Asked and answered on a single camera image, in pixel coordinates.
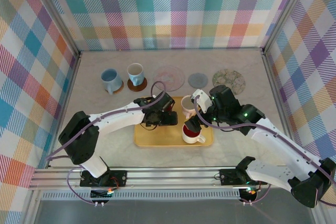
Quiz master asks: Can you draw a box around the light blue mug white inside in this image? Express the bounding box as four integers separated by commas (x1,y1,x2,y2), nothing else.
126,62,144,87

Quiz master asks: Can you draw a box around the green marbled round coaster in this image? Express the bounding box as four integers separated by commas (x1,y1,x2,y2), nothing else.
212,68,248,95

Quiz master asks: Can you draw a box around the white mug with dark inside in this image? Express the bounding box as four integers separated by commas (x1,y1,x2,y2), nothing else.
180,95,198,120

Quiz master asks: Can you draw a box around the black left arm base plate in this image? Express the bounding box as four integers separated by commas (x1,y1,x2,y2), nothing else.
79,169,128,187

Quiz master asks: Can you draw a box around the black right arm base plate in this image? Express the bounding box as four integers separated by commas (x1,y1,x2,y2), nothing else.
219,168,268,186

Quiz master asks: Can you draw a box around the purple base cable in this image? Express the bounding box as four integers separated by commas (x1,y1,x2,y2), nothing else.
243,182,272,205
65,167,116,205

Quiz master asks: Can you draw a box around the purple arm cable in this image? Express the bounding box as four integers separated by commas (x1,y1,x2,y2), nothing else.
193,95,336,208
45,81,168,162

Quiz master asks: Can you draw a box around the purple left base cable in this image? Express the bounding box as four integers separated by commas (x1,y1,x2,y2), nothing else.
65,167,116,205

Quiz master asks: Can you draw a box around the slotted grey cable duct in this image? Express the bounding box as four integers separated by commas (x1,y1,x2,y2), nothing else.
41,191,242,200

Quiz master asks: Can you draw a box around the yellow plastic tray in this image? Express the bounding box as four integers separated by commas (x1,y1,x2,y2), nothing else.
133,96,215,147

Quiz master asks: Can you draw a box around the white mug red inside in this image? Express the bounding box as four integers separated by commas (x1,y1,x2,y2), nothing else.
182,124,206,144

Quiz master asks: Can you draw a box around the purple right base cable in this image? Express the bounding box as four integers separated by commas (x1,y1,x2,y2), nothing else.
243,182,272,205

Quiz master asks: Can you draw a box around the grey round coaster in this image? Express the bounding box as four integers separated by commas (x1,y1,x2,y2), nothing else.
187,72,209,89

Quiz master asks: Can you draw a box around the right controller board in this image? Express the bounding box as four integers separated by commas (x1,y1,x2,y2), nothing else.
240,187,259,201

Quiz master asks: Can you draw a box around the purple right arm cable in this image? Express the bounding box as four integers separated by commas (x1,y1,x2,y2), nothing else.
193,95,336,208

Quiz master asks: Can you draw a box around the woven rattan coaster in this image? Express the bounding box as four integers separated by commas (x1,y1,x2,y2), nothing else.
104,79,124,95

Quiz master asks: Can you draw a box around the all blue mug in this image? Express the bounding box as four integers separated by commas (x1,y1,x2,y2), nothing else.
101,68,123,95

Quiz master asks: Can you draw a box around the aluminium side floor rail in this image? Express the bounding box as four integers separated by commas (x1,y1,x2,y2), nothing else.
46,50,83,169
261,48,301,167

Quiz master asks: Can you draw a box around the pink marbled glass coaster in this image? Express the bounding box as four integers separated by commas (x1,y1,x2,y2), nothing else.
152,65,185,92

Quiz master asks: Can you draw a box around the aluminium frame post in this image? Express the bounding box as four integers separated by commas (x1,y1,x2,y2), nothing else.
25,0,82,61
261,0,314,54

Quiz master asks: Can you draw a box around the dark brown wooden coaster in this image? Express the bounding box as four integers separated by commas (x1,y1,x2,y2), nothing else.
127,76,148,93

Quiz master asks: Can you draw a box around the controller board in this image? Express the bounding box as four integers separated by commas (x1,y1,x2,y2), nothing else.
240,187,259,201
90,187,114,199

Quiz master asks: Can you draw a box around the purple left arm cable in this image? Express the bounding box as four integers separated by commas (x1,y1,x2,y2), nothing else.
45,81,168,162

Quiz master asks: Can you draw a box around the left controller board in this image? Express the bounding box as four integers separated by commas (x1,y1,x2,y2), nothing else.
90,187,114,199

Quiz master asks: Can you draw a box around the aluminium frame rail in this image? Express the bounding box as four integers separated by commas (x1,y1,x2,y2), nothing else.
28,167,318,190

